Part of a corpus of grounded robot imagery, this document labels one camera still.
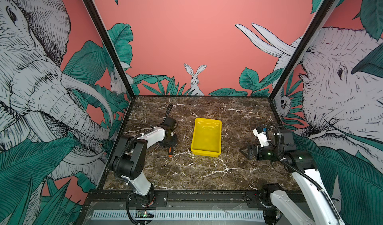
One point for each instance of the right black frame post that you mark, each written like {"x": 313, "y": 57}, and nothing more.
{"x": 325, "y": 9}

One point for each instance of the left black frame post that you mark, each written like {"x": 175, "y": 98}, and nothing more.
{"x": 102, "y": 31}

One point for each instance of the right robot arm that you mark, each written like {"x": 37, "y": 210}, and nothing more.
{"x": 273, "y": 198}

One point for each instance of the black frame post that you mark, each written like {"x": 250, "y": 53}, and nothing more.
{"x": 325, "y": 9}
{"x": 102, "y": 31}

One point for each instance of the black front mounting rail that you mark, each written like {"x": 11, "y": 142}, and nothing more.
{"x": 253, "y": 198}

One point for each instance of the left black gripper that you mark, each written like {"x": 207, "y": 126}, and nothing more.
{"x": 174, "y": 142}

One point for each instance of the white slotted cable duct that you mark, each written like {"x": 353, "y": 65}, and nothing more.
{"x": 180, "y": 215}

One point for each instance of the yellow plastic bin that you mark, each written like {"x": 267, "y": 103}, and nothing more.
{"x": 206, "y": 140}

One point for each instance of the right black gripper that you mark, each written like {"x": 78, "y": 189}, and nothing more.
{"x": 256, "y": 147}

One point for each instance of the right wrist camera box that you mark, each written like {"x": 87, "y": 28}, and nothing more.
{"x": 260, "y": 133}

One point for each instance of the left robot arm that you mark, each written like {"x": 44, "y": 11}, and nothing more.
{"x": 128, "y": 166}

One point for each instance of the black orange screwdriver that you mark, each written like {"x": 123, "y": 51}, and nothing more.
{"x": 171, "y": 150}

